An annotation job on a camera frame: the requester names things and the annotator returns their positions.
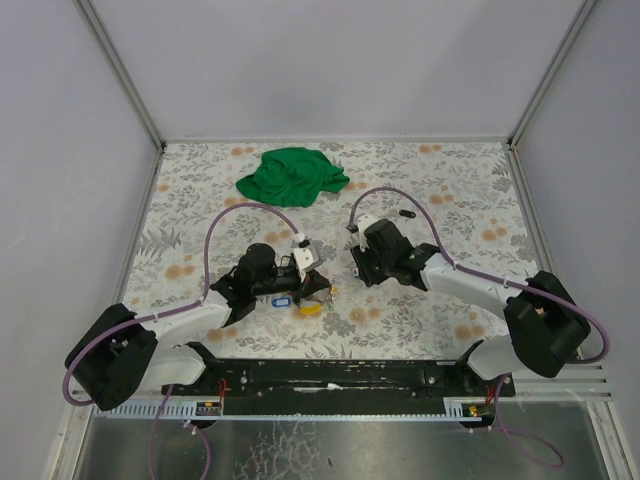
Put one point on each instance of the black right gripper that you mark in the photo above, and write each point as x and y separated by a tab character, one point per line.
362	259

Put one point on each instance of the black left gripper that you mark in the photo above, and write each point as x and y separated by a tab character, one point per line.
305	282

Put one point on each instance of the blue key tag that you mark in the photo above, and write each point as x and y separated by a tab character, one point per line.
281	302

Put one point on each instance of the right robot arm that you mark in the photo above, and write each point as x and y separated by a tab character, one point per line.
544	331

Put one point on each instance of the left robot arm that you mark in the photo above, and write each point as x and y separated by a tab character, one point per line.
124	351

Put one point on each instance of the black key fob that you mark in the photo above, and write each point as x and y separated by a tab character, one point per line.
407	213

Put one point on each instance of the green crumpled cloth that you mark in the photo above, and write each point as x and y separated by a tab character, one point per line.
292	177

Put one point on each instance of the floral table mat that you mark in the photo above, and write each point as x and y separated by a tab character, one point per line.
198	225

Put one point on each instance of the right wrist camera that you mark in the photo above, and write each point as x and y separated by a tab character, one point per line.
358	228

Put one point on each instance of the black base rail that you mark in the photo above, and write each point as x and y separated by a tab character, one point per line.
336	388

